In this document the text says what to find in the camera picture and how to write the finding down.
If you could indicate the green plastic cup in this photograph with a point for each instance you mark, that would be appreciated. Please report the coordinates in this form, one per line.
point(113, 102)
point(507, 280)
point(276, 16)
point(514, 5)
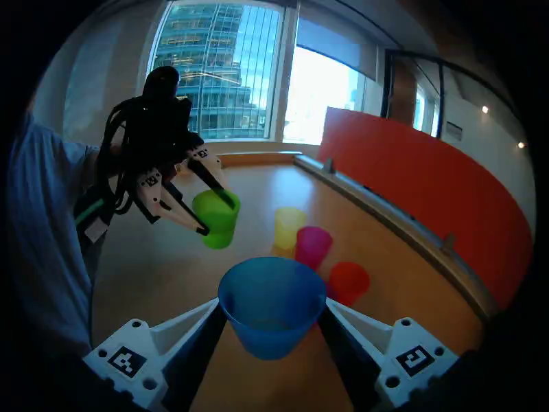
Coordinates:
point(218, 216)

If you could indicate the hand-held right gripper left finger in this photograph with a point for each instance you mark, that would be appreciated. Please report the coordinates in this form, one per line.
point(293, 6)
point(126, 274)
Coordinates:
point(171, 343)

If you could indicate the pink plastic cup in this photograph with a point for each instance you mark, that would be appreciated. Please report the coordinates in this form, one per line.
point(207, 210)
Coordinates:
point(312, 249)

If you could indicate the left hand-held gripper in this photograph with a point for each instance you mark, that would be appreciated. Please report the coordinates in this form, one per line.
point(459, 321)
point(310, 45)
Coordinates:
point(150, 128)

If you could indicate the blue plastic cup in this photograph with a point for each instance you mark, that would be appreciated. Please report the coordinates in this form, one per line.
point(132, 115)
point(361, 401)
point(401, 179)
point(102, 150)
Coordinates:
point(271, 307)

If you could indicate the red desk screen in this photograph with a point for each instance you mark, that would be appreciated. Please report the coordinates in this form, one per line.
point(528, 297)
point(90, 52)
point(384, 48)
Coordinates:
point(429, 184)

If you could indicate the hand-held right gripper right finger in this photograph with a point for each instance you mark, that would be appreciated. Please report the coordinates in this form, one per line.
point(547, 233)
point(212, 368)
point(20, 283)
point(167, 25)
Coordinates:
point(364, 339)

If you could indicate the yellow plastic cup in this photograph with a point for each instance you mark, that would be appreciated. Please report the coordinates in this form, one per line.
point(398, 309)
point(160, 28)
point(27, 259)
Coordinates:
point(286, 227)

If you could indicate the person's body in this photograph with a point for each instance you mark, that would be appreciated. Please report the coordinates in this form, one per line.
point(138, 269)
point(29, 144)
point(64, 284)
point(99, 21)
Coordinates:
point(47, 231)

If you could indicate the red plastic cup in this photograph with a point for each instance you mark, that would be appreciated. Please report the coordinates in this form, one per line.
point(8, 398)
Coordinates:
point(348, 283)

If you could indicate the person's left hand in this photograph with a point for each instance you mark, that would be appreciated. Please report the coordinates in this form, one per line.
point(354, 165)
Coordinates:
point(112, 159)

